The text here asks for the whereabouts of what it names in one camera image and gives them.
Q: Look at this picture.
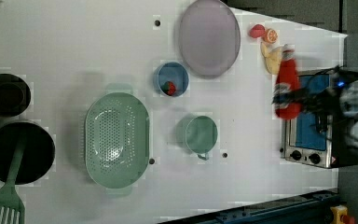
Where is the silver toaster oven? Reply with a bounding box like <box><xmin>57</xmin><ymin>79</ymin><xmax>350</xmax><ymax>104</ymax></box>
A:
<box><xmin>281</xmin><ymin>68</ymin><xmax>358</xmax><ymax>169</ymax></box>

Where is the small black pot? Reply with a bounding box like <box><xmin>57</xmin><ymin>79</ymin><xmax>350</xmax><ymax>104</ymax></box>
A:
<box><xmin>0</xmin><ymin>74</ymin><xmax>32</xmax><ymax>117</ymax></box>

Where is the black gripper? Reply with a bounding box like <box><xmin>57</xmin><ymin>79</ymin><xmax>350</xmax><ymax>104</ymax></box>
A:
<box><xmin>272</xmin><ymin>88</ymin><xmax>340</xmax><ymax>114</ymax></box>

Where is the green cup with handle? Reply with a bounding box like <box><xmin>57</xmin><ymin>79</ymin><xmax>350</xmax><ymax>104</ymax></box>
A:
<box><xmin>175</xmin><ymin>114</ymin><xmax>218</xmax><ymax>161</ymax></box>

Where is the green perforated colander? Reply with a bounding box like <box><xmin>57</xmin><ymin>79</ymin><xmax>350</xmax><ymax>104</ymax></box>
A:
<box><xmin>85</xmin><ymin>92</ymin><xmax>149</xmax><ymax>189</ymax></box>

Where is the toy orange half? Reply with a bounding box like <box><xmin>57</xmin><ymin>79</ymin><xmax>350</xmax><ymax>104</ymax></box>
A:
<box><xmin>263</xmin><ymin>29</ymin><xmax>278</xmax><ymax>44</ymax></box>

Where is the toy banana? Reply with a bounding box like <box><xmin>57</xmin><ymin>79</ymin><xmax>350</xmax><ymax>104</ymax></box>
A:
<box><xmin>260</xmin><ymin>42</ymin><xmax>282</xmax><ymax>75</ymax></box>

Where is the green slotted spatula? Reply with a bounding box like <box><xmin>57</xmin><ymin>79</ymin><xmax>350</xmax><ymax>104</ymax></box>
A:
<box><xmin>0</xmin><ymin>137</ymin><xmax>26</xmax><ymax>224</ymax></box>

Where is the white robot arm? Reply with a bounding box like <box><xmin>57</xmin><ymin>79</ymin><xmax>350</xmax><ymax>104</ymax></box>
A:
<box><xmin>272</xmin><ymin>66</ymin><xmax>358</xmax><ymax>169</ymax></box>

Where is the blue metal frame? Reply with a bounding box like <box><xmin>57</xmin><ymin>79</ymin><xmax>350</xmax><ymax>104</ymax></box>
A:
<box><xmin>159</xmin><ymin>190</ymin><xmax>340</xmax><ymax>224</ymax></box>

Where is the toy strawberry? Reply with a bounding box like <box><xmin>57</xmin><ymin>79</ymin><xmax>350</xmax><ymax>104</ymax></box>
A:
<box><xmin>249</xmin><ymin>24</ymin><xmax>265</xmax><ymax>38</ymax></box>

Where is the yellow red emergency button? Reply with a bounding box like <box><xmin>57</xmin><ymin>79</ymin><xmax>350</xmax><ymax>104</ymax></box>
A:
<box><xmin>330</xmin><ymin>205</ymin><xmax>356</xmax><ymax>224</ymax></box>

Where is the blue bowl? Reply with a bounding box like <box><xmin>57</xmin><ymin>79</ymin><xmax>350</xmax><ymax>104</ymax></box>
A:
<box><xmin>153</xmin><ymin>62</ymin><xmax>189</xmax><ymax>97</ymax></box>

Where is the small red toy in bowl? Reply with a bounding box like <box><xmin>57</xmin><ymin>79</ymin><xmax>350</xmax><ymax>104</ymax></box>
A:
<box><xmin>162</xmin><ymin>81</ymin><xmax>176</xmax><ymax>96</ymax></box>

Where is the red ketchup bottle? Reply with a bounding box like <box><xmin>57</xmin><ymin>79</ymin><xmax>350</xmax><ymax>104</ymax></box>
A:
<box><xmin>273</xmin><ymin>44</ymin><xmax>301</xmax><ymax>120</ymax></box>

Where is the grey oval plate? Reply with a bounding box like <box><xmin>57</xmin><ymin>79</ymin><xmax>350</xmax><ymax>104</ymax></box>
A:
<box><xmin>178</xmin><ymin>0</ymin><xmax>241</xmax><ymax>77</ymax></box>

